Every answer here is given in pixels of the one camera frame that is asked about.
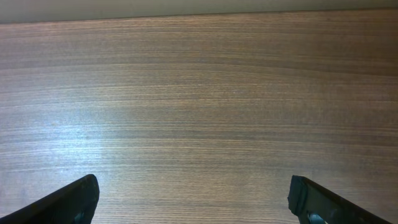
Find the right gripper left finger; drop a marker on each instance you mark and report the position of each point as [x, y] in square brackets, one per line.
[74, 203]

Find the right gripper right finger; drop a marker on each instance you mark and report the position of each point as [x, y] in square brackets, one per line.
[312, 203]

